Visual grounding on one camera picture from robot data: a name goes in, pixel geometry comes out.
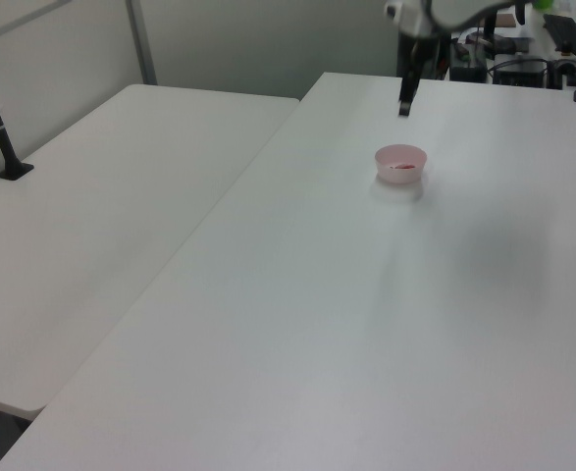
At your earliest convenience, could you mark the black computer box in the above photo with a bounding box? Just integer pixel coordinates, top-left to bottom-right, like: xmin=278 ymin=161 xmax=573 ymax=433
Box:
xmin=492 ymin=58 xmax=550 ymax=88

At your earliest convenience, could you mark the black power supply box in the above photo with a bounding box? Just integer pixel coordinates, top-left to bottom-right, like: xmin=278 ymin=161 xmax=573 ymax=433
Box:
xmin=448 ymin=40 xmax=488 ymax=82

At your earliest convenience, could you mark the pink plastic bowl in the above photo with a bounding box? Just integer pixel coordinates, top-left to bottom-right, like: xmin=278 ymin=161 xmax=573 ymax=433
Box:
xmin=374 ymin=143 xmax=428 ymax=185

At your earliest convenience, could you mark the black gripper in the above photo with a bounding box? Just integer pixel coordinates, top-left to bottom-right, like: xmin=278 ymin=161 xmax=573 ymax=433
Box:
xmin=396 ymin=29 xmax=441 ymax=119

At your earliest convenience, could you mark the white folding table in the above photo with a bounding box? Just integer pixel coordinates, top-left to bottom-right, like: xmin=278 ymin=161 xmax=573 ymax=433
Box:
xmin=0 ymin=82 xmax=301 ymax=421

